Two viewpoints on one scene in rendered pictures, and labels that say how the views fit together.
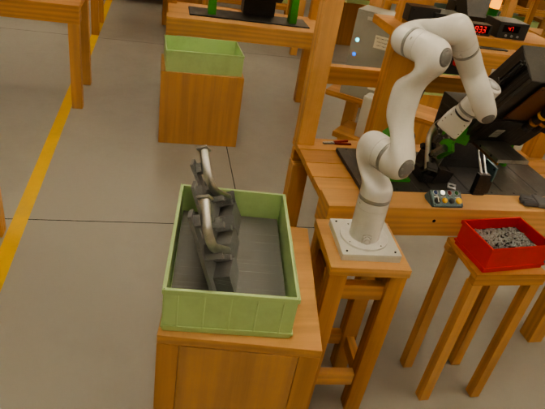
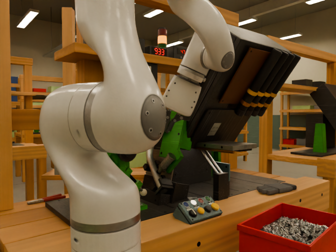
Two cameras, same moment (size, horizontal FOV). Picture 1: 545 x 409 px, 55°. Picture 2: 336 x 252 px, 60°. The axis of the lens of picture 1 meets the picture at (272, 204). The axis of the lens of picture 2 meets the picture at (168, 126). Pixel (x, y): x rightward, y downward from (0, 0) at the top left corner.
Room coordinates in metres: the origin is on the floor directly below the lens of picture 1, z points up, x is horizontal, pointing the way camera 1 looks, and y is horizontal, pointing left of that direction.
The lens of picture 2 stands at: (1.22, -0.28, 1.25)
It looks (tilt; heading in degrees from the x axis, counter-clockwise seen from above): 2 degrees down; 337
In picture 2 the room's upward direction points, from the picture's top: straight up
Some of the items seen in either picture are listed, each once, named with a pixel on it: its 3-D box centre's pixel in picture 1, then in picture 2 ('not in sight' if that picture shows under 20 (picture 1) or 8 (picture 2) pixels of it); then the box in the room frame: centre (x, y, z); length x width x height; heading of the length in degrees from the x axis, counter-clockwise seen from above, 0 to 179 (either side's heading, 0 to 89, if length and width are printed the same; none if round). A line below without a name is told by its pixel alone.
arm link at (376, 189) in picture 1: (376, 165); (90, 150); (1.75, -0.35, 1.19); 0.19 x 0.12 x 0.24; 37
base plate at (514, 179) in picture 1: (449, 173); (181, 192); (2.43, -0.86, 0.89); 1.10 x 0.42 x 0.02; 106
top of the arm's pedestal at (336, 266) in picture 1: (360, 247); not in sight; (1.73, -0.38, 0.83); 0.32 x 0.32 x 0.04; 12
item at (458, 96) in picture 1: (467, 131); (179, 149); (2.59, -0.92, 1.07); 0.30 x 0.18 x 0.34; 106
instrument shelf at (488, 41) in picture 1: (467, 34); (149, 63); (2.68, -0.79, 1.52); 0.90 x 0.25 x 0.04; 106
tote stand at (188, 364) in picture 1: (232, 347); not in sight; (1.49, 0.06, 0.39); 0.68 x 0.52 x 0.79; 6
